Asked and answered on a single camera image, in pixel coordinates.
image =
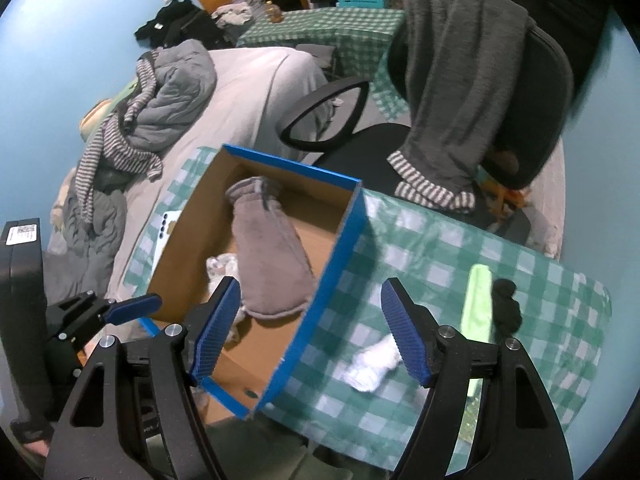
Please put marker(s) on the dark grey towel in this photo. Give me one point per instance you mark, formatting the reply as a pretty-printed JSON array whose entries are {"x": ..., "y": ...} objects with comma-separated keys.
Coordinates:
[{"x": 463, "y": 61}]

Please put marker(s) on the grey quilted jacket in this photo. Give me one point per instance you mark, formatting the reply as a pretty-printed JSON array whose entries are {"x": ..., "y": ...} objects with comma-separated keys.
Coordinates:
[{"x": 186, "y": 80}]

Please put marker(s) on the striped grey garment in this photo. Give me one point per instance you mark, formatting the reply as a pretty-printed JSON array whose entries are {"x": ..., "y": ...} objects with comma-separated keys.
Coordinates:
[{"x": 110, "y": 142}]

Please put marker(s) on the white smartphone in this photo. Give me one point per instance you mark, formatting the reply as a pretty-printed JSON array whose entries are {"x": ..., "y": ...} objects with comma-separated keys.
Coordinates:
[{"x": 167, "y": 225}]

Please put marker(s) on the orange toy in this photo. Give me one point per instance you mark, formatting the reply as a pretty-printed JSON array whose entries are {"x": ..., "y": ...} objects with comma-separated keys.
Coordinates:
[{"x": 502, "y": 201}]

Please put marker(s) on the light grey couch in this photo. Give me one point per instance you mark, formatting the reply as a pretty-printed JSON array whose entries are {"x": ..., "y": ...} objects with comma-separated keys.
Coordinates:
[{"x": 254, "y": 89}]

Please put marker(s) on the grey fuzzy sock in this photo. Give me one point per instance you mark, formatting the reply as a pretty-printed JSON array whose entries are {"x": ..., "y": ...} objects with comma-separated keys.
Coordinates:
[{"x": 275, "y": 273}]

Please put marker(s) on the blue-edged cardboard box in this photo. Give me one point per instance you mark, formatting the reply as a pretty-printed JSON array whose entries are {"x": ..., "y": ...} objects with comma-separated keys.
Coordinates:
[{"x": 326, "y": 209}]

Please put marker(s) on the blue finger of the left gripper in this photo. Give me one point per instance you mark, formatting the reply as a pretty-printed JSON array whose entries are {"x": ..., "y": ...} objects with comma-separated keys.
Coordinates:
[{"x": 125, "y": 311}]

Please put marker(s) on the person's left hand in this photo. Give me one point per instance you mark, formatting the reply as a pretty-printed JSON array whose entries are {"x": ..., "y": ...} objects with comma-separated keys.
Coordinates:
[{"x": 40, "y": 448}]

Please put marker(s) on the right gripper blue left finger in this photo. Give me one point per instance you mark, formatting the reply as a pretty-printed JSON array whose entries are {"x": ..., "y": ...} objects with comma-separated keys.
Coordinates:
[{"x": 210, "y": 325}]

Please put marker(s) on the black sock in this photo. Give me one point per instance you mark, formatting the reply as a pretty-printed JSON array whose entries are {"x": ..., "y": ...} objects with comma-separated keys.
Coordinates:
[{"x": 506, "y": 312}]

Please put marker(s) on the white sock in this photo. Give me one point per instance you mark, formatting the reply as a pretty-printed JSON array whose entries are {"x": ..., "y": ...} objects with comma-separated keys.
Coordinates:
[{"x": 371, "y": 365}]

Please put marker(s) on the black office chair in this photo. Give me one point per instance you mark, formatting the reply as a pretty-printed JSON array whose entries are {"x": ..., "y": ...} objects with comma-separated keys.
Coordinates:
[{"x": 523, "y": 144}]

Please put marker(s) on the green checkered tablecloth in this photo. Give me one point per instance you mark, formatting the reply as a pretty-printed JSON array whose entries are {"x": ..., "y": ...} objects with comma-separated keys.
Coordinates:
[{"x": 493, "y": 410}]

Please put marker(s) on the black clothes pile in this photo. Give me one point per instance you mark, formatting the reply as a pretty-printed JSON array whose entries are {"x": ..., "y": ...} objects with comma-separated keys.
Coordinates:
[{"x": 179, "y": 21}]

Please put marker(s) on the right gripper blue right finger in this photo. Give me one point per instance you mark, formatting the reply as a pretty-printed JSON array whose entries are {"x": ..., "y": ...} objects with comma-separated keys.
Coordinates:
[{"x": 410, "y": 326}]

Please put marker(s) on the far green checkered table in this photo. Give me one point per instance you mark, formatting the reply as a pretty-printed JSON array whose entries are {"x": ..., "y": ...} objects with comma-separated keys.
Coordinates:
[{"x": 361, "y": 39}]

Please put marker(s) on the light green microfiber cloth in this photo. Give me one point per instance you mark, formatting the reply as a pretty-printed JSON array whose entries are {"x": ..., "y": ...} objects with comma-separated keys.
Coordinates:
[{"x": 476, "y": 320}]

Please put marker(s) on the amber bottle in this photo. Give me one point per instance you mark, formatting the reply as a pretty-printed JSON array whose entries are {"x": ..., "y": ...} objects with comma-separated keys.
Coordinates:
[{"x": 273, "y": 12}]

